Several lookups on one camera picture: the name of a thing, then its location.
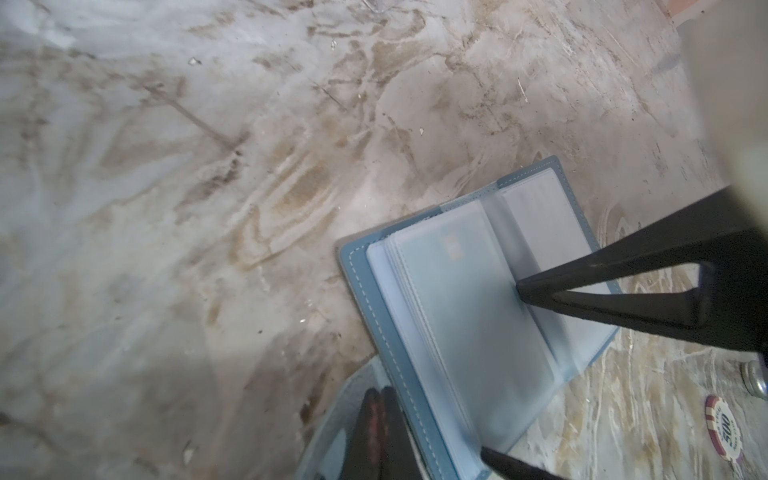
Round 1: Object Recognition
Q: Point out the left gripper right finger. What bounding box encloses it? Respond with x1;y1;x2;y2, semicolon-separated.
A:
379;386;422;480

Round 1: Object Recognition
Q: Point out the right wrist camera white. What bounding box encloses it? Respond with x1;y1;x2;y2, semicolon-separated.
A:
682;1;767;230

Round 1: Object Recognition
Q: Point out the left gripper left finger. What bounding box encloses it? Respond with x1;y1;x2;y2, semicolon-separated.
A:
340;388;383;480

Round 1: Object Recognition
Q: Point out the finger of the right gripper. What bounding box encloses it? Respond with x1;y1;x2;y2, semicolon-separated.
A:
517;187;767;353
480;447;564;480

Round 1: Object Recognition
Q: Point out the white poker chip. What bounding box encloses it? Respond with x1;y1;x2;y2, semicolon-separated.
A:
705;395;743;464

